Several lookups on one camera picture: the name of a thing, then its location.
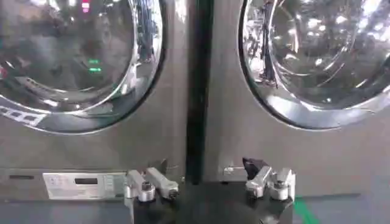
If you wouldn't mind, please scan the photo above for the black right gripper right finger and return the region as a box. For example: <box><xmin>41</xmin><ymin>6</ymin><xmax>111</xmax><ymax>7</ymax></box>
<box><xmin>242</xmin><ymin>157</ymin><xmax>297</xmax><ymax>201</ymax></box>

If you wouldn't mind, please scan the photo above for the silver dryer control panel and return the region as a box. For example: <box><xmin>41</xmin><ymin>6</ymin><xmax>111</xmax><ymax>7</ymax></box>
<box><xmin>42</xmin><ymin>172</ymin><xmax>127</xmax><ymax>201</ymax></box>

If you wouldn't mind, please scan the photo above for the round glass dryer door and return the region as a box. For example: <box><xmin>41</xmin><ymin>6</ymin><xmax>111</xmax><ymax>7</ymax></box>
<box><xmin>237</xmin><ymin>0</ymin><xmax>390</xmax><ymax>131</ymax></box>
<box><xmin>0</xmin><ymin>0</ymin><xmax>168</xmax><ymax>135</ymax></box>

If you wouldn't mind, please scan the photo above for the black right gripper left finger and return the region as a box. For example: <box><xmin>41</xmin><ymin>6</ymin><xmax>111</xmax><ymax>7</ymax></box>
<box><xmin>124</xmin><ymin>158</ymin><xmax>180</xmax><ymax>203</ymax></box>

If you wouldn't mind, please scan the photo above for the grey dryer with control panel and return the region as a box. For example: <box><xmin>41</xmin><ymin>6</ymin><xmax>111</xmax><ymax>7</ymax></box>
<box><xmin>0</xmin><ymin>0</ymin><xmax>190</xmax><ymax>203</ymax></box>

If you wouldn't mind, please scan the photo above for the green floor tape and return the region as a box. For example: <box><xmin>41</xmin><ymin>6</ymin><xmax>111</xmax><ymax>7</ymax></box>
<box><xmin>292</xmin><ymin>197</ymin><xmax>321</xmax><ymax>224</ymax></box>

